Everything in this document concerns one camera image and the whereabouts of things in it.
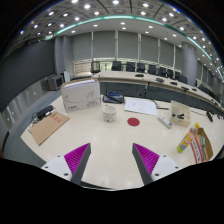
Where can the group of ceiling lights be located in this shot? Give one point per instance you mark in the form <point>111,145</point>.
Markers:
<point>87,6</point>

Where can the open brown cardboard box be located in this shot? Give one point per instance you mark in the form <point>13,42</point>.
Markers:
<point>208,146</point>

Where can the flat brown cardboard sheet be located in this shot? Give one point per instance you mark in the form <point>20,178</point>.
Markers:
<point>48,126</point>

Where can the open white cardboard box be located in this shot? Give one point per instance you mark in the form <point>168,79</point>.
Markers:
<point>180,111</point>

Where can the clear bottle with yellow cap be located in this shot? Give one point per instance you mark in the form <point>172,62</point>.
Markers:
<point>185,141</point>

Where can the white paper carton box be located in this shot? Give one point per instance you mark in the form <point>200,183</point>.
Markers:
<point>81,96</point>

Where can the row of black office chairs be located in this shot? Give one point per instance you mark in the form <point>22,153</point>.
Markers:
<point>140,67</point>

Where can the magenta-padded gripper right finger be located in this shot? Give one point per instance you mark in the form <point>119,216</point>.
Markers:
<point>146,159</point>

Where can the flat round red coaster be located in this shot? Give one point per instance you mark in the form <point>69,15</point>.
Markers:
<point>133,121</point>

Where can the white ceramic cup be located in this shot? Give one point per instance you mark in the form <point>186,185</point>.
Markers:
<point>109,114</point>

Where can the small long white box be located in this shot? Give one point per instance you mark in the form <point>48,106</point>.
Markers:
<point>165,121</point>

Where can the dark boxy monitor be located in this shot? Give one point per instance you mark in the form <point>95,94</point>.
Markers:
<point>55,82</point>

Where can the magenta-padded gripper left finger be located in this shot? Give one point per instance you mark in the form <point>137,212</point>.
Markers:
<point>77,158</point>

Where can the white printed paper sheet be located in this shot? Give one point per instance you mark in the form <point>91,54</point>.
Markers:
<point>140,106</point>

